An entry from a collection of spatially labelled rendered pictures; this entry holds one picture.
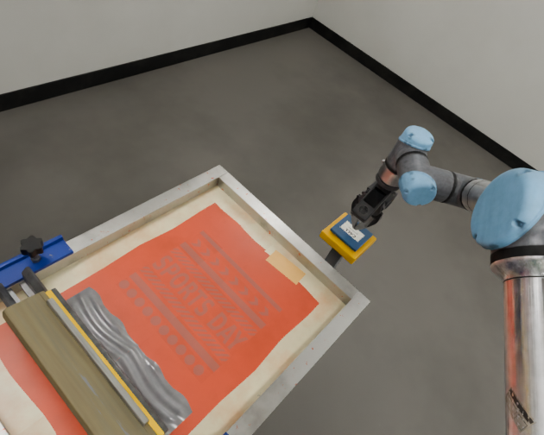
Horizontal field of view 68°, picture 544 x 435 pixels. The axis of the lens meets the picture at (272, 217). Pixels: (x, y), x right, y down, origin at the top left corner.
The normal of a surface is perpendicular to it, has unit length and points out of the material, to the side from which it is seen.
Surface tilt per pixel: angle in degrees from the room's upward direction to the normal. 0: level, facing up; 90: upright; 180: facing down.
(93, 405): 9
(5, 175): 0
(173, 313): 0
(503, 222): 86
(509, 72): 90
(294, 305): 0
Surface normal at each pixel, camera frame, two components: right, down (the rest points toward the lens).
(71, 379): 0.36, -0.69
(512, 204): -0.94, -0.34
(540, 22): -0.65, 0.45
